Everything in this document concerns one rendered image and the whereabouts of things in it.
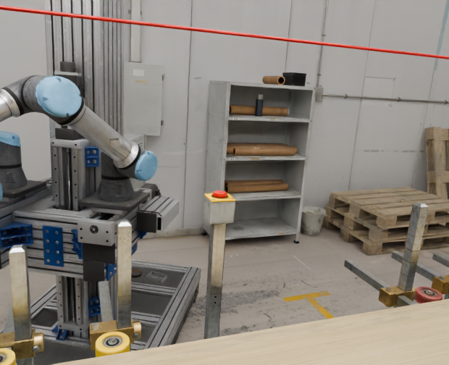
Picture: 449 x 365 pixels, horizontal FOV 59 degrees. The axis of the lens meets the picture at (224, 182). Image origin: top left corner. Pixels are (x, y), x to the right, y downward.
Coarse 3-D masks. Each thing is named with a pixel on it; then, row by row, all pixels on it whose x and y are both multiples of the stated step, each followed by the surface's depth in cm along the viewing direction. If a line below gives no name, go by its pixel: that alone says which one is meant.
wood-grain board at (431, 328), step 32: (320, 320) 111; (352, 320) 112; (384, 320) 113; (416, 320) 114; (448, 320) 115; (128, 352) 93; (160, 352) 94; (192, 352) 94; (224, 352) 95; (256, 352) 96; (288, 352) 96; (320, 352) 97; (352, 352) 98; (384, 352) 99; (416, 352) 100; (448, 352) 100
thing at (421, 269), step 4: (392, 252) 177; (396, 252) 176; (392, 256) 177; (396, 256) 174; (400, 256) 172; (396, 260) 174; (400, 260) 172; (420, 264) 164; (416, 268) 164; (420, 268) 162; (424, 268) 161; (428, 268) 161; (420, 272) 162; (424, 272) 160; (428, 272) 158; (432, 272) 158; (436, 272) 158; (424, 276) 160; (428, 276) 158; (432, 276) 156; (436, 276) 155; (432, 280) 156
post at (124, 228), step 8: (120, 224) 101; (128, 224) 102; (120, 232) 102; (128, 232) 102; (120, 240) 102; (128, 240) 103; (120, 248) 103; (128, 248) 103; (120, 256) 103; (128, 256) 104; (120, 264) 104; (128, 264) 104; (120, 272) 104; (128, 272) 105; (120, 280) 105; (128, 280) 106; (120, 288) 105; (128, 288) 106; (120, 296) 106; (128, 296) 107; (120, 304) 106; (128, 304) 107; (120, 312) 107; (128, 312) 108; (120, 320) 108; (128, 320) 108
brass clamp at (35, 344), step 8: (0, 336) 101; (8, 336) 101; (32, 336) 101; (40, 336) 102; (0, 344) 98; (8, 344) 98; (16, 344) 99; (24, 344) 100; (32, 344) 100; (40, 344) 101; (16, 352) 99; (24, 352) 100; (32, 352) 101
